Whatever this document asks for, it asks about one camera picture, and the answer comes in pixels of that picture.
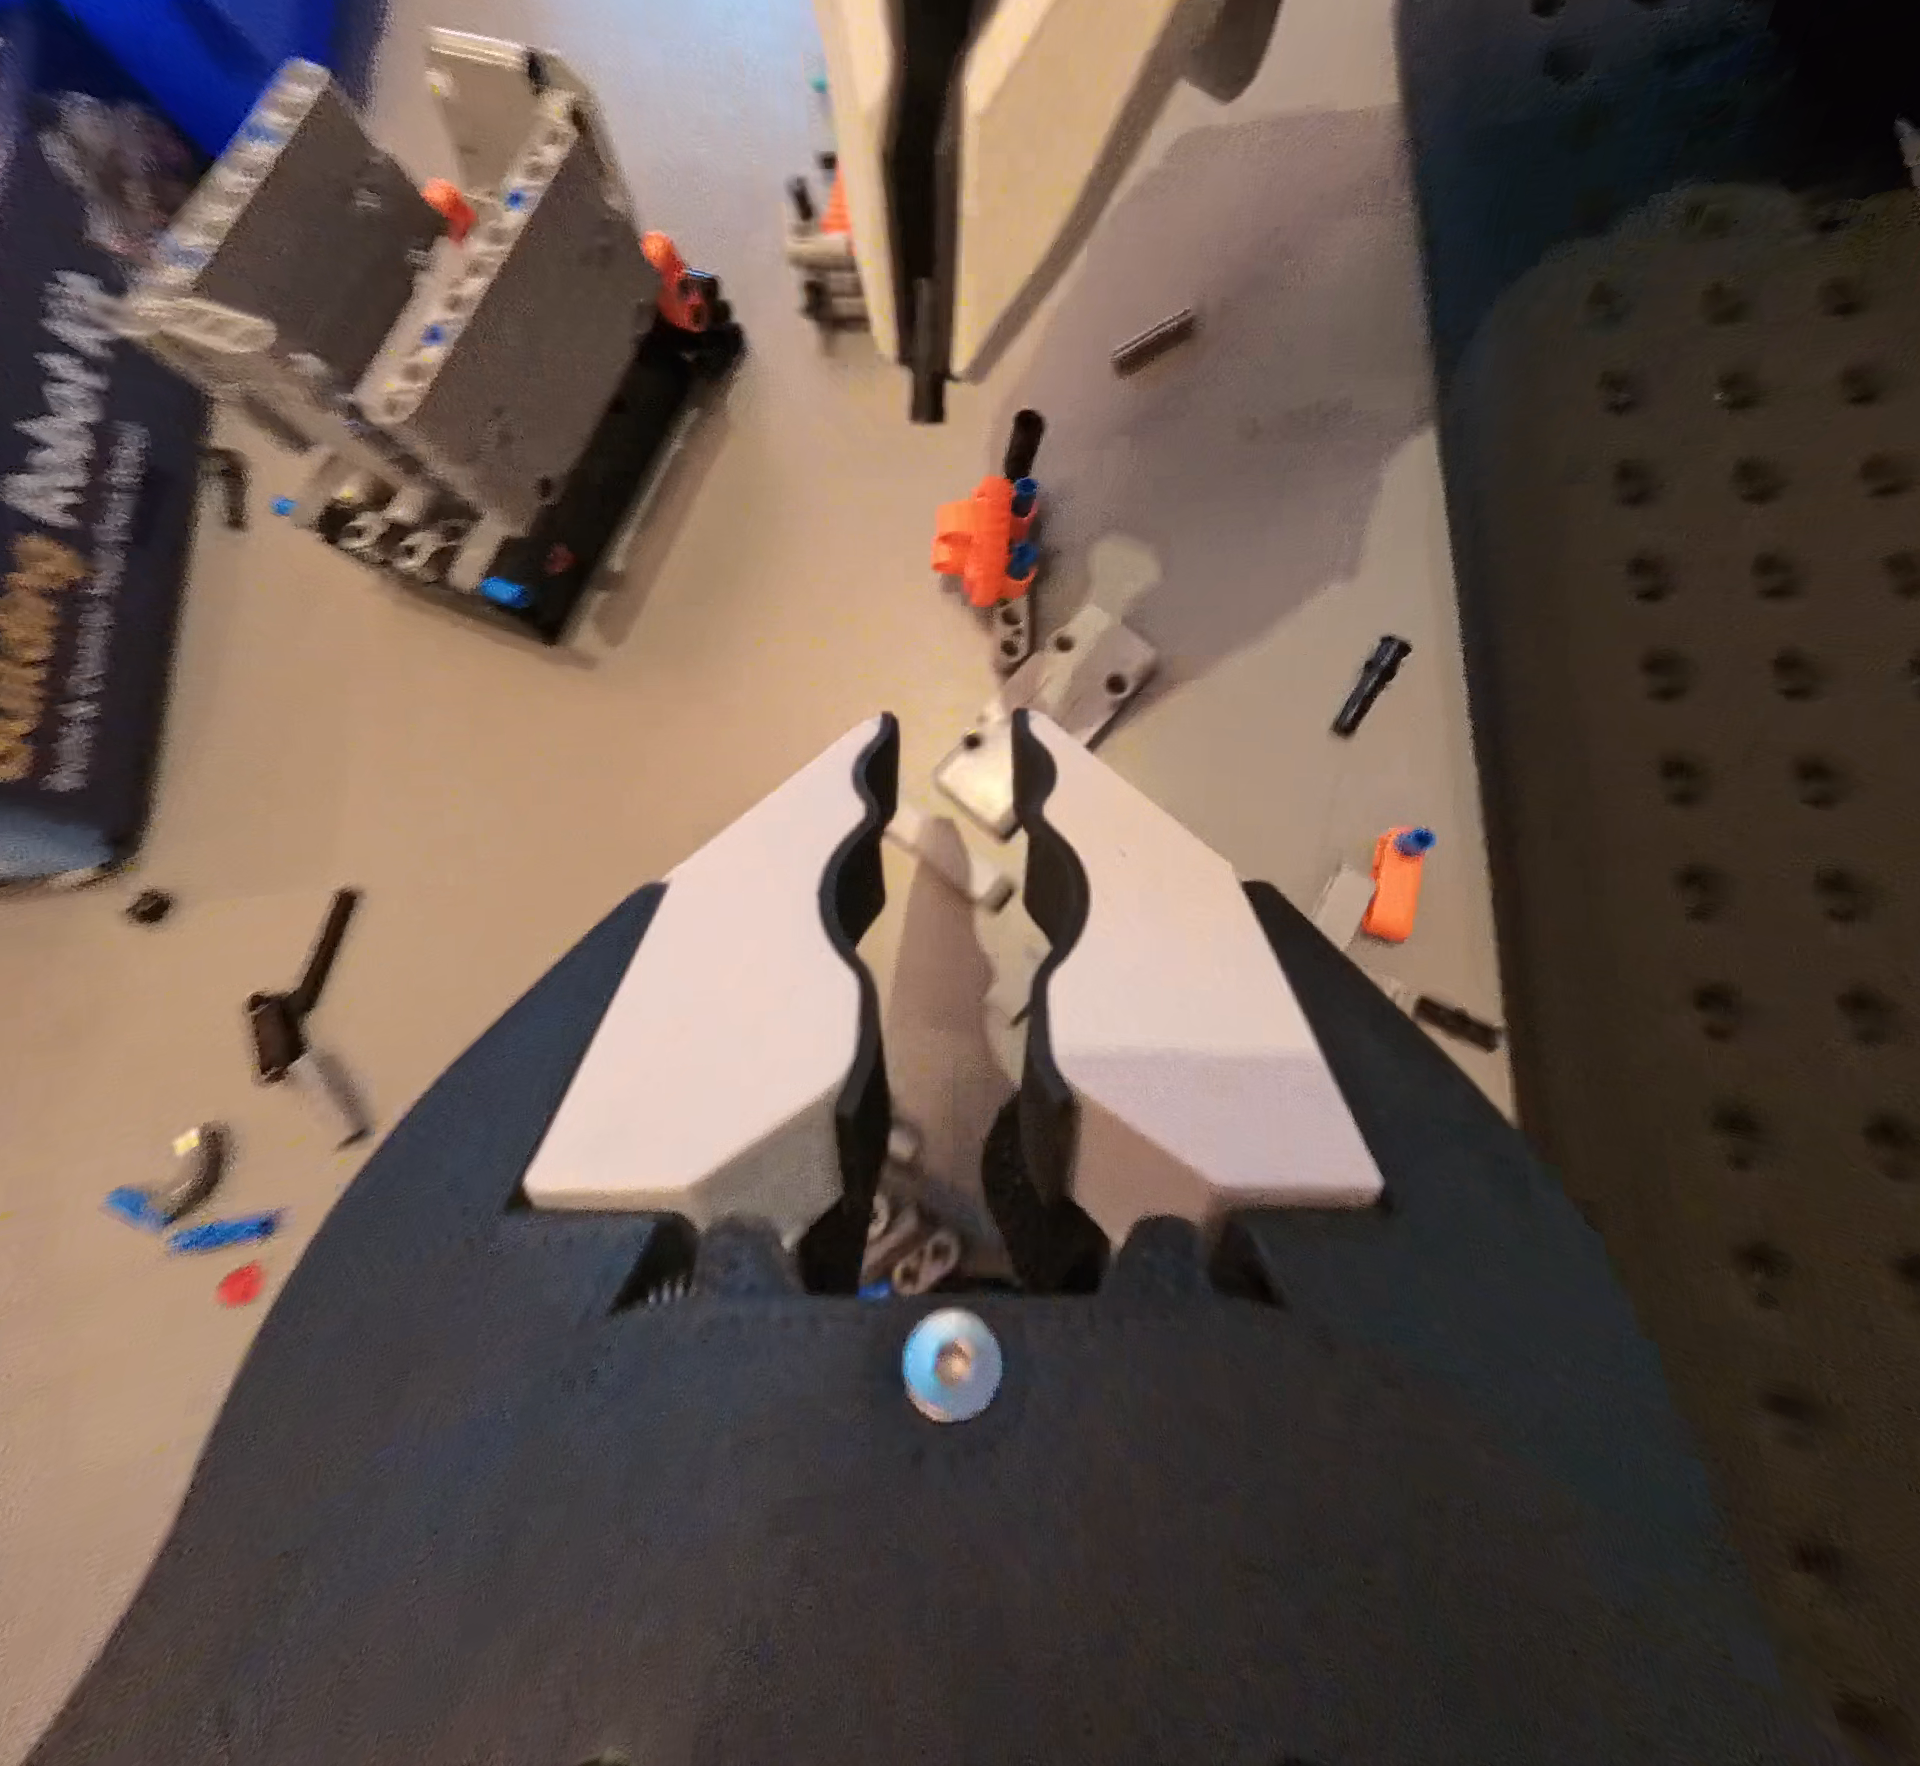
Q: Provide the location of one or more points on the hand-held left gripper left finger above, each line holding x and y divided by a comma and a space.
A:
708, 1049

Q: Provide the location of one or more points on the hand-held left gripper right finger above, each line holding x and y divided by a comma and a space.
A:
1199, 1049

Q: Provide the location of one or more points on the light grey panel piece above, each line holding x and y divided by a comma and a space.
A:
1104, 672

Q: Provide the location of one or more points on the black connector pin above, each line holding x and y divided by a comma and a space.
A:
1020, 438

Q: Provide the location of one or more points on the orange connector block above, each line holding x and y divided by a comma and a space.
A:
967, 545

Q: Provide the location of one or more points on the grey elbow piece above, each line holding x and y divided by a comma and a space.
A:
196, 1167

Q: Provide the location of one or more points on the small orange piece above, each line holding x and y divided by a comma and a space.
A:
1394, 880

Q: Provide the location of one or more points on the small orange grey subassembly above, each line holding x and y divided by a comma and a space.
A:
817, 282

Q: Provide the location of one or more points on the small grey axle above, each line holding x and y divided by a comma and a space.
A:
1155, 337

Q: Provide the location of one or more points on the grey pin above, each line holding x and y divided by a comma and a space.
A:
339, 1098

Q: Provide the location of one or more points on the loose black pin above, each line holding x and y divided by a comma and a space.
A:
1372, 687

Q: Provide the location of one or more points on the black angled axle piece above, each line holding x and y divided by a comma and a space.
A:
278, 1031

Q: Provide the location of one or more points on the blue pin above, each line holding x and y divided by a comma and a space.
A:
136, 1206
223, 1235

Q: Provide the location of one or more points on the grey black robot model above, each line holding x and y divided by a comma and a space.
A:
452, 358

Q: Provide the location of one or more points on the red round stud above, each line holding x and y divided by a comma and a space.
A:
241, 1287

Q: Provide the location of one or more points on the small black nub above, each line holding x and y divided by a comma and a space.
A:
142, 900

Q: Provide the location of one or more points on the short black pin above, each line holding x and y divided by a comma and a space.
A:
223, 481

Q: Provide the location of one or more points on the blue robot kit box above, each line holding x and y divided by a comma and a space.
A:
90, 505

